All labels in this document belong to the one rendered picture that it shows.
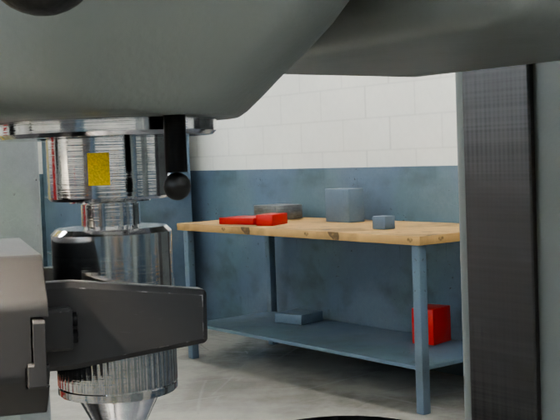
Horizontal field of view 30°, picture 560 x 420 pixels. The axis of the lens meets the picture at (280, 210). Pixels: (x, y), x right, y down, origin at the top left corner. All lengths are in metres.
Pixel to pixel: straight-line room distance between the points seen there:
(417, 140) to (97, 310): 5.85
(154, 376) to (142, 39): 0.13
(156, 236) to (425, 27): 0.14
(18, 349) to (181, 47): 0.11
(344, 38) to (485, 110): 0.30
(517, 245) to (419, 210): 5.47
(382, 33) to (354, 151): 6.17
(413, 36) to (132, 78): 0.14
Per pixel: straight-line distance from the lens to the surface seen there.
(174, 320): 0.39
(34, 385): 0.36
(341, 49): 0.47
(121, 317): 0.39
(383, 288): 6.48
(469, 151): 0.76
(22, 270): 0.36
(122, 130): 0.37
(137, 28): 0.34
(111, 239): 0.39
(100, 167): 0.39
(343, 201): 6.21
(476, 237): 0.76
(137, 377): 0.40
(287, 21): 0.37
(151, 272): 0.40
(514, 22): 0.41
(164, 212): 7.80
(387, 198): 6.40
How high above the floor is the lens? 1.29
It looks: 3 degrees down
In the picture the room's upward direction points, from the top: 2 degrees counter-clockwise
